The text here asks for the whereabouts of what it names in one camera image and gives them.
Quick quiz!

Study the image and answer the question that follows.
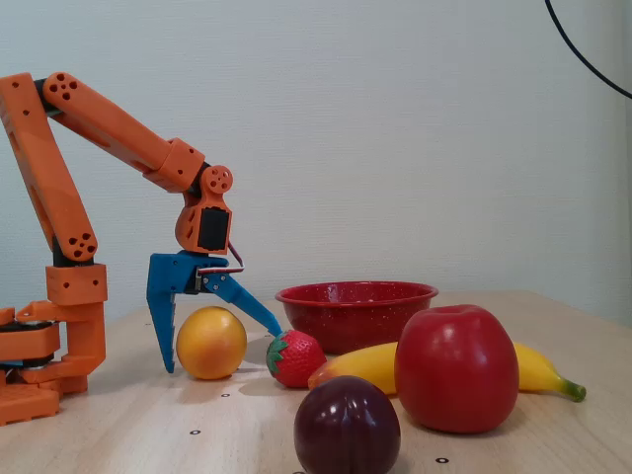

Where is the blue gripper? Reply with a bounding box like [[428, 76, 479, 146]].
[[146, 250, 284, 374]]

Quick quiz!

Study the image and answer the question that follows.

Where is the orange yellow toy peach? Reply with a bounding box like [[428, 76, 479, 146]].
[[176, 305, 248, 381]]

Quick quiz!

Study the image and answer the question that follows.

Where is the orange robot base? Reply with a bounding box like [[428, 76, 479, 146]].
[[0, 300, 107, 428]]

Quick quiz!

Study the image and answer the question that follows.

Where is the red speckled enamel bowl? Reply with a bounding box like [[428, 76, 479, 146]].
[[275, 280, 439, 356]]

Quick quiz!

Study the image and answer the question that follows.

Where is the red toy strawberry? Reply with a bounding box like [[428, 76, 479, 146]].
[[265, 329, 328, 389]]

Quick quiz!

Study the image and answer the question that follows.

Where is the yellow toy banana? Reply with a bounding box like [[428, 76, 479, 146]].
[[307, 341, 588, 404]]

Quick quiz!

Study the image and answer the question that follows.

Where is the dark purple toy plum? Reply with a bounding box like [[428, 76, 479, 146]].
[[293, 374, 402, 474]]

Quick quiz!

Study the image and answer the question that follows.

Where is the red toy apple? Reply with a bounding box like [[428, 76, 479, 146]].
[[393, 304, 520, 435]]

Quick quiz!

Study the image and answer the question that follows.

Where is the white red servo wire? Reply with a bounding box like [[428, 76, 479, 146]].
[[197, 240, 247, 278]]

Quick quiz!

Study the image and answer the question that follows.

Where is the black hanging cable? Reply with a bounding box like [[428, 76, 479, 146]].
[[544, 0, 632, 100]]

